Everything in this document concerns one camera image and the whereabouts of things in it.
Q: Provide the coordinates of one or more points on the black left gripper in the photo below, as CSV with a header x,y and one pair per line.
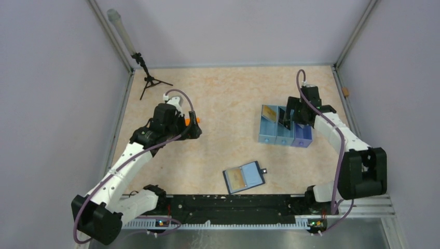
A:
x,y
194,132

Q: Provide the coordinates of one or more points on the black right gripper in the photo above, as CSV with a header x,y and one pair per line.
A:
x,y
293,103

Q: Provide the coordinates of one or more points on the gold VIP credit card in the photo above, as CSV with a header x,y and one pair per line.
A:
x,y
236,179

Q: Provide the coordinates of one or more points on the dark blue leather card holder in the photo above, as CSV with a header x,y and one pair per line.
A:
x,y
253,175

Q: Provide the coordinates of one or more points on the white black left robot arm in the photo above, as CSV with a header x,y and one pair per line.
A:
x,y
101,213

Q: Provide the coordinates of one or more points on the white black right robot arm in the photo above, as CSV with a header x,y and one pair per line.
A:
x,y
361,169

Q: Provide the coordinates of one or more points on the light blue drawer organizer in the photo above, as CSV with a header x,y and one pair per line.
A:
x,y
275,133

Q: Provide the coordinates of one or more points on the black mini tripod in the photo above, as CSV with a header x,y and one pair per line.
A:
x,y
150,81

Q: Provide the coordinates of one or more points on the small tan block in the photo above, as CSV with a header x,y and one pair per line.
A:
x,y
345,92

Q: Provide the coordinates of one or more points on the grey tube on tripod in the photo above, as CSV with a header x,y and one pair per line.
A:
x,y
115,19

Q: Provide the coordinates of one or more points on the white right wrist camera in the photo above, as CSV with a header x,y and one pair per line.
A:
x,y
306,85

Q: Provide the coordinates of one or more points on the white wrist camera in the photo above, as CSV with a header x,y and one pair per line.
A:
x,y
176,101
306,85

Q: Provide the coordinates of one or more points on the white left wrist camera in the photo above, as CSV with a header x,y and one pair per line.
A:
x,y
176,101

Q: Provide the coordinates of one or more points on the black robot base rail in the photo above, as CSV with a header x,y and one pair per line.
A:
x,y
239,209

